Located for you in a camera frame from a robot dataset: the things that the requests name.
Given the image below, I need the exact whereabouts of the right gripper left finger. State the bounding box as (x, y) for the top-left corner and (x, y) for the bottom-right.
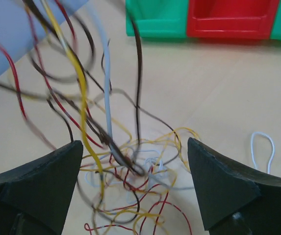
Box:
(0, 141), (83, 235)

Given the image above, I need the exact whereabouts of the wire bundle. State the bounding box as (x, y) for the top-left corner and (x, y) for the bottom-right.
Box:
(0, 0), (201, 235)

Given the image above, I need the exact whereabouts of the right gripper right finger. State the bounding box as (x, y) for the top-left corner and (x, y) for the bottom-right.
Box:
(187, 138), (281, 235)

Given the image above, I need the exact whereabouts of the left green bin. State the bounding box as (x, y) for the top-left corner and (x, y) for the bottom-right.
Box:
(126, 0), (189, 39)

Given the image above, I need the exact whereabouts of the white wire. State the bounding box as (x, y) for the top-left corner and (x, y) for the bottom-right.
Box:
(250, 131), (276, 174)

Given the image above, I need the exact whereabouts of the red bin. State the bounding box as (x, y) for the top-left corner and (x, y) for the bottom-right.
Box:
(186, 0), (279, 40)

